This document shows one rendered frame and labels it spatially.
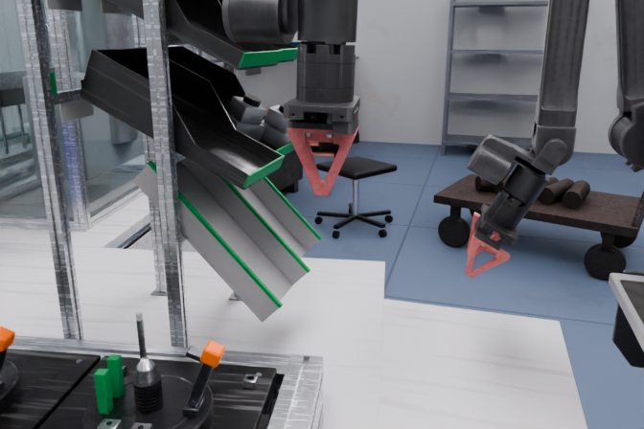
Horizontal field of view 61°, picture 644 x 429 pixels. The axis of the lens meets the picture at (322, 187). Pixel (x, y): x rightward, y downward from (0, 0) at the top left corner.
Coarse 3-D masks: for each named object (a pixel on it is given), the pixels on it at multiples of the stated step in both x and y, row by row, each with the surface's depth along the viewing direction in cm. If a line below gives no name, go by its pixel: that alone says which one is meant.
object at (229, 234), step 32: (192, 192) 88; (224, 192) 91; (192, 224) 79; (224, 224) 89; (256, 224) 90; (224, 256) 79; (256, 256) 89; (288, 256) 90; (256, 288) 79; (288, 288) 90
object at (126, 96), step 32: (96, 64) 77; (128, 64) 85; (96, 96) 78; (128, 96) 76; (192, 96) 88; (192, 128) 85; (224, 128) 87; (192, 160) 76; (224, 160) 75; (256, 160) 85
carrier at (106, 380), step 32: (96, 384) 59; (128, 384) 66; (160, 384) 61; (192, 384) 65; (224, 384) 68; (64, 416) 63; (96, 416) 60; (128, 416) 60; (160, 416) 60; (192, 416) 60; (224, 416) 63; (256, 416) 63
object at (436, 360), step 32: (384, 320) 106; (416, 320) 106; (448, 320) 106; (480, 320) 106; (512, 320) 106; (544, 320) 106; (384, 352) 95; (416, 352) 95; (448, 352) 95; (480, 352) 95; (512, 352) 95; (544, 352) 95; (384, 384) 87; (416, 384) 87; (448, 384) 87; (480, 384) 87; (512, 384) 87; (544, 384) 87; (384, 416) 79; (416, 416) 79; (448, 416) 79; (480, 416) 79; (512, 416) 79; (544, 416) 79; (576, 416) 79
